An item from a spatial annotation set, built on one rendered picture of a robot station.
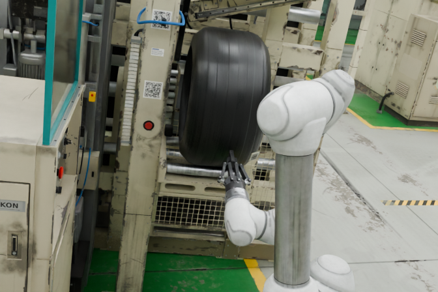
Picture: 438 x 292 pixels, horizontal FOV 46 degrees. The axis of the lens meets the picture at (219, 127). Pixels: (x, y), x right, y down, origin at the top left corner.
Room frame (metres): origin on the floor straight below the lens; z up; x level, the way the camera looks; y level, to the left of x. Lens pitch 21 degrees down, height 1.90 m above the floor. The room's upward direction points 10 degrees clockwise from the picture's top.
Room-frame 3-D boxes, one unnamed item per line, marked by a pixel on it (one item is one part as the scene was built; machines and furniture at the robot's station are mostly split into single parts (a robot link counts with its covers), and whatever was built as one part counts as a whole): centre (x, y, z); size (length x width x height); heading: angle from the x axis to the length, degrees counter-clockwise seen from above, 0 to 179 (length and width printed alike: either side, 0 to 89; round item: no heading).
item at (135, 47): (2.05, 0.38, 1.19); 0.05 x 0.04 x 0.48; 10
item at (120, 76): (2.89, 0.60, 0.61); 0.33 x 0.06 x 0.86; 10
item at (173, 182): (2.02, 0.03, 0.84); 0.36 x 0.09 x 0.06; 100
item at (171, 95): (2.49, 0.34, 1.05); 0.20 x 0.15 x 0.30; 100
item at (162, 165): (2.12, 0.23, 0.90); 0.40 x 0.03 x 0.10; 10
